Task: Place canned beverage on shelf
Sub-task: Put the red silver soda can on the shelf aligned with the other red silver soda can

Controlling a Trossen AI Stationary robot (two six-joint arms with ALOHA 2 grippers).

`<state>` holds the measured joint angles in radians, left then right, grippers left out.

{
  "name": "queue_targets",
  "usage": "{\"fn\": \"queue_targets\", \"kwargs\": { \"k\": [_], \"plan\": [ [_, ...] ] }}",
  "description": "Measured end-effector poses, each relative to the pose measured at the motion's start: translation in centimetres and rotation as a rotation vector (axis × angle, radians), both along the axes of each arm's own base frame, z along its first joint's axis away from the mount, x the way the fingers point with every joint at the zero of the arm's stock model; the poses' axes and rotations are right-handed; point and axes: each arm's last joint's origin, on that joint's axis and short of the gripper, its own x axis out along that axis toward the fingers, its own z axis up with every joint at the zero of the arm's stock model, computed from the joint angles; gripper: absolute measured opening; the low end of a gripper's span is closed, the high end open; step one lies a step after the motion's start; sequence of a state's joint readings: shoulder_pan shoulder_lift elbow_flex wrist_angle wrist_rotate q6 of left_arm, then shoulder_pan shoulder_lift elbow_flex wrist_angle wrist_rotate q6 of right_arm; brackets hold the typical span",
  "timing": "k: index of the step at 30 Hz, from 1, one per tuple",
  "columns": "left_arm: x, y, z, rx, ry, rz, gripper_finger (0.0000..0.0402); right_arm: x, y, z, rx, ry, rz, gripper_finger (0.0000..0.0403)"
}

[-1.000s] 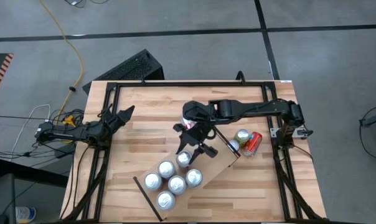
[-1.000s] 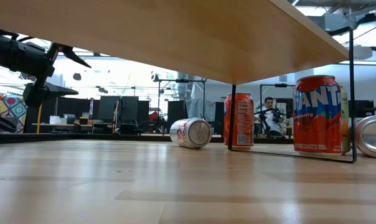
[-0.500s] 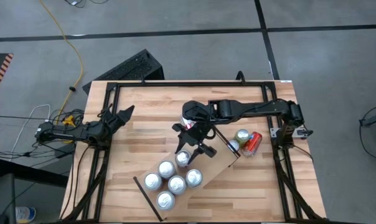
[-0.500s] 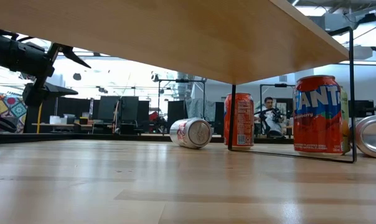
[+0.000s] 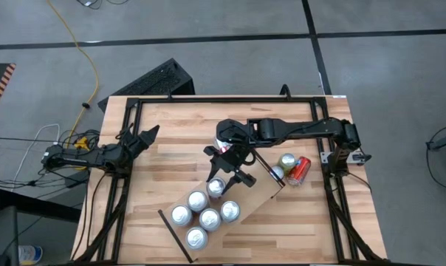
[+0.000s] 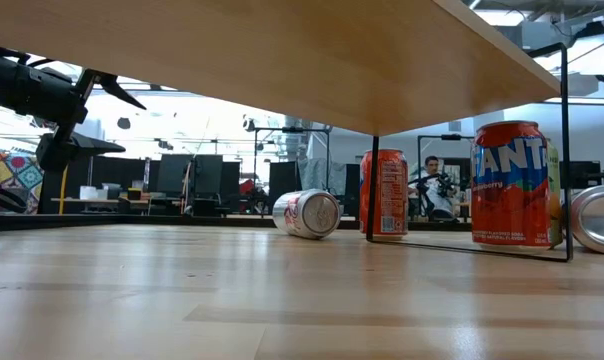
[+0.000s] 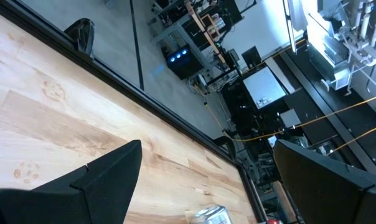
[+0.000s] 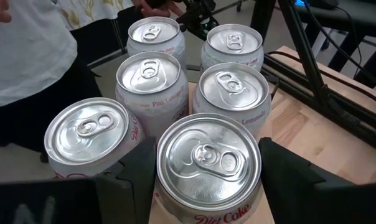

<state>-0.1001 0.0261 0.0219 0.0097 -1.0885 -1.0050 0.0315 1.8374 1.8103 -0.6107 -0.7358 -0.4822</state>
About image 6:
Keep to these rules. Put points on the grey plastic container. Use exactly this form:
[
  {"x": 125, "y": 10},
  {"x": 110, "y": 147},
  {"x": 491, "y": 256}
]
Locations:
[{"x": 113, "y": 192}]

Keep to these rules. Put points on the black metal workstation frame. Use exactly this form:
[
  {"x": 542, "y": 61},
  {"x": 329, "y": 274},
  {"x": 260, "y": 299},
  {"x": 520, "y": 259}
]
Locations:
[
  {"x": 452, "y": 137},
  {"x": 292, "y": 129}
]

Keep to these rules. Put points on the yellow black box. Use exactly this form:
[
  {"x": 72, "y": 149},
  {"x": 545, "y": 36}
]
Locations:
[{"x": 134, "y": 195}]

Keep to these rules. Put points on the orange Fanta can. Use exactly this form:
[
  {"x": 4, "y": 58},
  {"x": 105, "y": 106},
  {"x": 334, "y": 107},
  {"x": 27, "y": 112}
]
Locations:
[{"x": 393, "y": 195}]

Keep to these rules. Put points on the black round ceiling fixture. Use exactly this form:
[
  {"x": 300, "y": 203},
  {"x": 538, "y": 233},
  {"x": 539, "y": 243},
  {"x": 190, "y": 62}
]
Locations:
[{"x": 124, "y": 123}]

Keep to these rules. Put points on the person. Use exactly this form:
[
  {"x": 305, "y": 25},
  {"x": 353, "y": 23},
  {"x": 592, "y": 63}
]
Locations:
[{"x": 432, "y": 163}]

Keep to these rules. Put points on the black aluminium table frame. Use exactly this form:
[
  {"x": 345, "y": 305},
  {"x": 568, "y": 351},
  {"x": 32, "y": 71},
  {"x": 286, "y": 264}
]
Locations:
[{"x": 82, "y": 222}]

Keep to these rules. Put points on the black background robot arm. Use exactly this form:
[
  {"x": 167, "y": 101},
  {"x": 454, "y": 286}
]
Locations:
[{"x": 442, "y": 215}]

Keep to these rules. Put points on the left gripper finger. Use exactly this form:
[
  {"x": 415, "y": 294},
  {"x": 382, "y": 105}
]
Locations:
[
  {"x": 118, "y": 87},
  {"x": 57, "y": 152}
]

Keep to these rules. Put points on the black cabinet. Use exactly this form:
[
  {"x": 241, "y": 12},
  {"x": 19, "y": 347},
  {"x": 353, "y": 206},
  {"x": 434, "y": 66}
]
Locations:
[{"x": 282, "y": 177}]

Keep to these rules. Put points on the colourful patchwork quilt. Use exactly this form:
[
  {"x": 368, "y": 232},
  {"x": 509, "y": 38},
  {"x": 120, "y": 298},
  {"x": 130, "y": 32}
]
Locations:
[{"x": 17, "y": 176}]

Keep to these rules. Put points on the wooden background desk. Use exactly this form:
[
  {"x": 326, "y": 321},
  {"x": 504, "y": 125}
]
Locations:
[{"x": 102, "y": 203}]

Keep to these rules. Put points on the grey hanging cloth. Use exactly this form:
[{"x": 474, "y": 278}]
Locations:
[{"x": 322, "y": 175}]

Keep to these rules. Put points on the white box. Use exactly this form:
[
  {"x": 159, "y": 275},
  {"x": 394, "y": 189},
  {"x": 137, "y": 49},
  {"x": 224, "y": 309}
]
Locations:
[{"x": 88, "y": 193}]

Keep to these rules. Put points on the silver ventilation duct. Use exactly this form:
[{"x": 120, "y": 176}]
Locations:
[{"x": 292, "y": 147}]

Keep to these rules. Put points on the green yellow beverage can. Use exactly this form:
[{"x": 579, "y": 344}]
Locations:
[{"x": 555, "y": 200}]

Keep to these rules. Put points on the black partition panel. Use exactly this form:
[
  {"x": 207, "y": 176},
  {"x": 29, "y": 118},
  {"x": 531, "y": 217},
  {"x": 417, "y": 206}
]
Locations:
[{"x": 112, "y": 172}]

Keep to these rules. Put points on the silver Diet Coke can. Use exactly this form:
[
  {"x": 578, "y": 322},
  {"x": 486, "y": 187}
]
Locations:
[{"x": 308, "y": 214}]

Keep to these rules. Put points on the wooden shelf with black legs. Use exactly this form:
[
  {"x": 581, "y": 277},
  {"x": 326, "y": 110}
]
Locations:
[{"x": 282, "y": 50}]

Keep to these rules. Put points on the red Fanta strawberry can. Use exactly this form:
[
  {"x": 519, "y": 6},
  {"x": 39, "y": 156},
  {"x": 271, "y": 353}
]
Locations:
[{"x": 509, "y": 200}]

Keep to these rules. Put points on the black monitor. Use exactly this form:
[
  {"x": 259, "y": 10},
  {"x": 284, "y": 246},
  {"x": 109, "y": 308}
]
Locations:
[
  {"x": 584, "y": 175},
  {"x": 174, "y": 175},
  {"x": 208, "y": 175}
]

